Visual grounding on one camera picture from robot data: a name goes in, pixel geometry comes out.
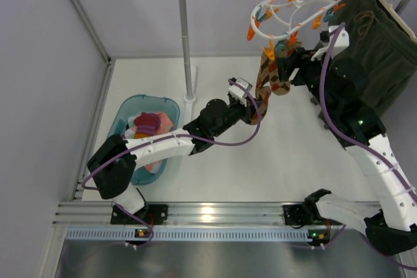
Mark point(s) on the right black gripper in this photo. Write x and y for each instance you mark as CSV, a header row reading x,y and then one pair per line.
x,y
296,68

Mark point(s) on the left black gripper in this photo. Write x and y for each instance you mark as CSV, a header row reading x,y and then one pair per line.
x,y
245,112

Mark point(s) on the argyle brown orange sock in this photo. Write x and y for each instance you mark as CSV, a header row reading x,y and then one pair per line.
x,y
268,80

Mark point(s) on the pink patterned sock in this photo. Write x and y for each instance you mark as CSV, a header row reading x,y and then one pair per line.
x,y
165,126

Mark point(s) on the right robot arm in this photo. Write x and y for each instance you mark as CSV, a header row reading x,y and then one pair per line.
x,y
337,86

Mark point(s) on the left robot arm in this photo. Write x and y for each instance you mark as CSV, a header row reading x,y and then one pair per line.
x,y
112,166

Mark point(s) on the white round clip hanger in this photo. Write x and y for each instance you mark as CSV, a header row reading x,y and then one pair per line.
x,y
280,21

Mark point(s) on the white clothes hanger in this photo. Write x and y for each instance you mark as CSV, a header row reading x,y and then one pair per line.
x,y
395,17

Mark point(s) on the dark green shorts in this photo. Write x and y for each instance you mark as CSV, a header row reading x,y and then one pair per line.
x,y
386,53

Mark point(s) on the teal plastic basin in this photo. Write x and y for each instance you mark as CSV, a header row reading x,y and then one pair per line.
x,y
143,103

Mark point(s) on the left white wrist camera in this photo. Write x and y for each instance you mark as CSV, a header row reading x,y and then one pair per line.
x,y
239,89

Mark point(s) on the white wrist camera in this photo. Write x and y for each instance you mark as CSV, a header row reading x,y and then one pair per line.
x,y
239,89
336,40

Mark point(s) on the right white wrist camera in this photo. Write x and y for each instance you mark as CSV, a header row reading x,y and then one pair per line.
x,y
336,40

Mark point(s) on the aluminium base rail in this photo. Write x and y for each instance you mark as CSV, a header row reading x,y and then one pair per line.
x,y
189,214

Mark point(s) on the grey slotted cable duct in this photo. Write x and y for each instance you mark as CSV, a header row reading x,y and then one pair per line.
x,y
194,234

